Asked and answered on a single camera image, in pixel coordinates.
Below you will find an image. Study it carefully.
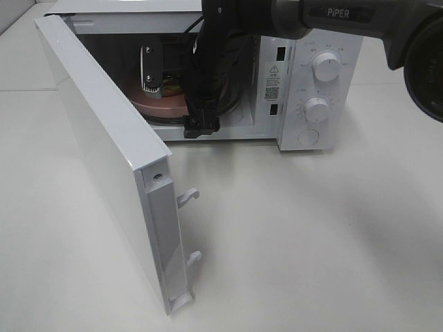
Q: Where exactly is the white warning label sticker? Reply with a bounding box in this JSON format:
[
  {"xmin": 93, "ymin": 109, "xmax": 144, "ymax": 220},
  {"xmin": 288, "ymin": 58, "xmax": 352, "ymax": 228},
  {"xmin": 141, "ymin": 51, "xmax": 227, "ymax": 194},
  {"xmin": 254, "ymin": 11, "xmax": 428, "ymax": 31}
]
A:
[{"xmin": 263, "ymin": 61, "xmax": 287, "ymax": 102}]

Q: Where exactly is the white microwave door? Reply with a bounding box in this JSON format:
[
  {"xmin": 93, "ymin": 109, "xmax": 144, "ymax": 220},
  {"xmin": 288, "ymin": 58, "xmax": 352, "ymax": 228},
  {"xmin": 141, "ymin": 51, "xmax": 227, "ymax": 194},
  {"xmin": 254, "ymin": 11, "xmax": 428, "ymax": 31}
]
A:
[{"xmin": 35, "ymin": 15, "xmax": 201, "ymax": 313}]

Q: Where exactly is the glass microwave turntable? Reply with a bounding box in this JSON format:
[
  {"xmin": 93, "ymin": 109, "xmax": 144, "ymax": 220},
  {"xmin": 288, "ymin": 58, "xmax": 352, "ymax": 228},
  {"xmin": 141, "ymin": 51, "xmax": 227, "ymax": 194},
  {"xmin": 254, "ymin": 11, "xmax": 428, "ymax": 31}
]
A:
[{"xmin": 139, "ymin": 83, "xmax": 244, "ymax": 125}]

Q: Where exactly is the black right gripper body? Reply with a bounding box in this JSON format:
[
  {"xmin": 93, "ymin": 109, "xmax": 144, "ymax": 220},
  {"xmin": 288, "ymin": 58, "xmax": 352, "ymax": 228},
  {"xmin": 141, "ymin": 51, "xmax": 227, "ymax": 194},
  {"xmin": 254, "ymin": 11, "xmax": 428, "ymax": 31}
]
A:
[{"xmin": 164, "ymin": 1, "xmax": 276, "ymax": 111}]

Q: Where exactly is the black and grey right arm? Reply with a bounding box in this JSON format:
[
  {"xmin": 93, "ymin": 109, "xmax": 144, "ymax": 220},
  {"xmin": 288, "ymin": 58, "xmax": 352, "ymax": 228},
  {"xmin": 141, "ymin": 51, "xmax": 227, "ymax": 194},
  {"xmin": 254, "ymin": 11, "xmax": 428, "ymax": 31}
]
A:
[{"xmin": 179, "ymin": 1, "xmax": 442, "ymax": 139}]

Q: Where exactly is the burger with lettuce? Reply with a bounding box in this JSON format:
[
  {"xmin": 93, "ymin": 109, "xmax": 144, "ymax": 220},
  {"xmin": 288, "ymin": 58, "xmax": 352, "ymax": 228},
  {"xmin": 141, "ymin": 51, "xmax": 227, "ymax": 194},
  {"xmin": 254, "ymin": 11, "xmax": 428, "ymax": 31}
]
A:
[{"xmin": 162, "ymin": 75, "xmax": 183, "ymax": 98}]

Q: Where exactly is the round door release button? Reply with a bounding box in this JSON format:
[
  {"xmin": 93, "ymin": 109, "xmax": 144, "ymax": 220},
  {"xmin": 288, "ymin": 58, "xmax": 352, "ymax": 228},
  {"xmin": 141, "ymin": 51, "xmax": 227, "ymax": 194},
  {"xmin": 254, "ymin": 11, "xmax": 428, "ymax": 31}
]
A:
[{"xmin": 298, "ymin": 129, "xmax": 320, "ymax": 147}]

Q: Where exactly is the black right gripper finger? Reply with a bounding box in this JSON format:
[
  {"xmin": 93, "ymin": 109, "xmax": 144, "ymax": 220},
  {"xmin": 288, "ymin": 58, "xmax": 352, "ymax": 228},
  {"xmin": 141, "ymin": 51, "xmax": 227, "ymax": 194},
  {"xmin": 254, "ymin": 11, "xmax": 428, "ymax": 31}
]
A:
[
  {"xmin": 183, "ymin": 104, "xmax": 220, "ymax": 139},
  {"xmin": 140, "ymin": 44, "xmax": 163, "ymax": 99}
]

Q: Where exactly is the white timer knob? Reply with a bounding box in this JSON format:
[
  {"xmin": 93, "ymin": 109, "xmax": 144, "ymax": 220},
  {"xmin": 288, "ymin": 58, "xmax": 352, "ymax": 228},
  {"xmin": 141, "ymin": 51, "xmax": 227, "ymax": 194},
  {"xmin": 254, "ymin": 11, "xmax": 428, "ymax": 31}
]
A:
[{"xmin": 304, "ymin": 97, "xmax": 329, "ymax": 122}]

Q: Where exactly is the white upper power knob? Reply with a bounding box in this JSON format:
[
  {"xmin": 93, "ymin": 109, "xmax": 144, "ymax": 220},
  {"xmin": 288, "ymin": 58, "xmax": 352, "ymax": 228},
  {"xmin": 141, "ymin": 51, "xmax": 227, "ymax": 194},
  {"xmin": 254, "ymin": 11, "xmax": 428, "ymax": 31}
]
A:
[{"xmin": 312, "ymin": 50, "xmax": 341, "ymax": 82}]

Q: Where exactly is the white microwave oven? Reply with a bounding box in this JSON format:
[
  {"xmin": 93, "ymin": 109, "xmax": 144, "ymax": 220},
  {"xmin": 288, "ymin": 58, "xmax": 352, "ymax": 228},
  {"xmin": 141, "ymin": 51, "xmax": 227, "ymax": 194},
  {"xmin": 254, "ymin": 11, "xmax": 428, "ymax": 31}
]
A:
[{"xmin": 43, "ymin": 1, "xmax": 362, "ymax": 151}]

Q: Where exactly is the pink round plate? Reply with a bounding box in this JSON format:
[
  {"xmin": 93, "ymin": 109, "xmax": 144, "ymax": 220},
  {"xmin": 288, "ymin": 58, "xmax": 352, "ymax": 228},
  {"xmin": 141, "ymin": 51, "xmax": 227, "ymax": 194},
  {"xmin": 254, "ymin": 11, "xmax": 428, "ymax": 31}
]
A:
[{"xmin": 124, "ymin": 75, "xmax": 188, "ymax": 119}]

